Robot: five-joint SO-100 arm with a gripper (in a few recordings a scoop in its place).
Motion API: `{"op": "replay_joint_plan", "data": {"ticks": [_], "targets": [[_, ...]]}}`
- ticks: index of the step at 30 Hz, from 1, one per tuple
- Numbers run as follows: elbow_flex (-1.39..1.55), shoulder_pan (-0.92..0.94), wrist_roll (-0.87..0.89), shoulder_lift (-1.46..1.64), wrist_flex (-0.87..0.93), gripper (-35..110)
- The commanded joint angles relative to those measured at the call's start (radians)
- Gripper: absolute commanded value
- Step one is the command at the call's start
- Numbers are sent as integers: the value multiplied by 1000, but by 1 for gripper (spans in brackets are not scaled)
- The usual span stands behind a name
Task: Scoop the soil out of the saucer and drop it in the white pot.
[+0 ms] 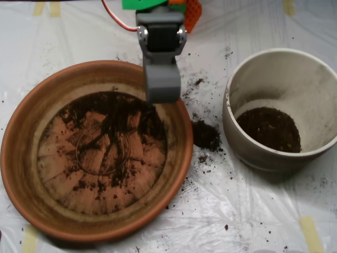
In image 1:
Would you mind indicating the grey gripper black servo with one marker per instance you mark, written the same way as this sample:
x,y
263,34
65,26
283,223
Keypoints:
x,y
162,84

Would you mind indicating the orange and green robot base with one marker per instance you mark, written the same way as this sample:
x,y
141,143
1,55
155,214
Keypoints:
x,y
192,15

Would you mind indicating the small dark soil clump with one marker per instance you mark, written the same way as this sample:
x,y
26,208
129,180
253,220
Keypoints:
x,y
203,158
199,81

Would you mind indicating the spilled dark soil pile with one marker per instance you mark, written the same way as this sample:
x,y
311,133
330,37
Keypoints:
x,y
206,135

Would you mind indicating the white ceramic pot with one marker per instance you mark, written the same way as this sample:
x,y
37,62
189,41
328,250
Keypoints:
x,y
263,163

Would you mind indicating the terracotta clay saucer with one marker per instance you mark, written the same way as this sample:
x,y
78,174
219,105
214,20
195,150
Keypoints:
x,y
23,137

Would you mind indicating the beige masking tape strip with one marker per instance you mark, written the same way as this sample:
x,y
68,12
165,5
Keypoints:
x,y
39,9
55,10
288,7
312,234
29,241

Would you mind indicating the clear plastic sheet cover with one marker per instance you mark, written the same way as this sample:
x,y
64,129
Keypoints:
x,y
237,210

